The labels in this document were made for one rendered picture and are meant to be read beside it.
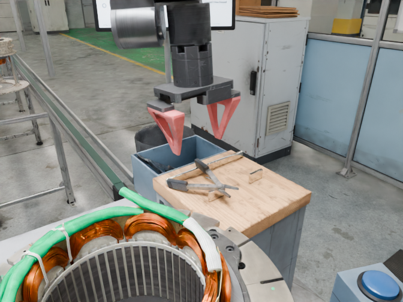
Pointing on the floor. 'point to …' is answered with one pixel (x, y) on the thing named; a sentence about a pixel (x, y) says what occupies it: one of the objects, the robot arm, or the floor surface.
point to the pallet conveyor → (104, 178)
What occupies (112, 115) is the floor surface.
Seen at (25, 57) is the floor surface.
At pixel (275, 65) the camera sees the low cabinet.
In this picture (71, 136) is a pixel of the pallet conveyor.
